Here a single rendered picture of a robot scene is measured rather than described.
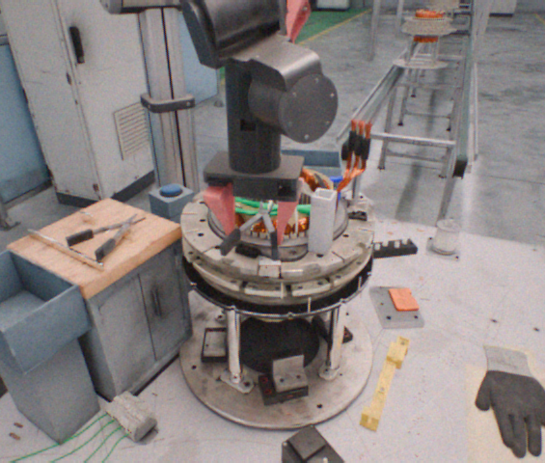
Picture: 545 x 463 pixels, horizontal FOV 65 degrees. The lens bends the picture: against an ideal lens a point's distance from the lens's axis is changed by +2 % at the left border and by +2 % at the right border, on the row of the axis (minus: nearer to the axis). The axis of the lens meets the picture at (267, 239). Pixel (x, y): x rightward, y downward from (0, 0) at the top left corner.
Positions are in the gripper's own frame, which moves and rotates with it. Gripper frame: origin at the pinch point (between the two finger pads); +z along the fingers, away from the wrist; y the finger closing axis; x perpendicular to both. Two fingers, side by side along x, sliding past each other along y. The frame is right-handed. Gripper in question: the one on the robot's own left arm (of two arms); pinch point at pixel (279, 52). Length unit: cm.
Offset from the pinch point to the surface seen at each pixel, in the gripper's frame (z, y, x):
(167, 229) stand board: 28.3, -17.0, 3.3
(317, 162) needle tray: 15.7, 2.0, 43.9
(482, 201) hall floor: 37, 95, 273
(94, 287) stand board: 35.1, -20.7, -11.0
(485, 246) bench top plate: 34, 49, 65
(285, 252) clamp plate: 27.0, 5.0, -4.3
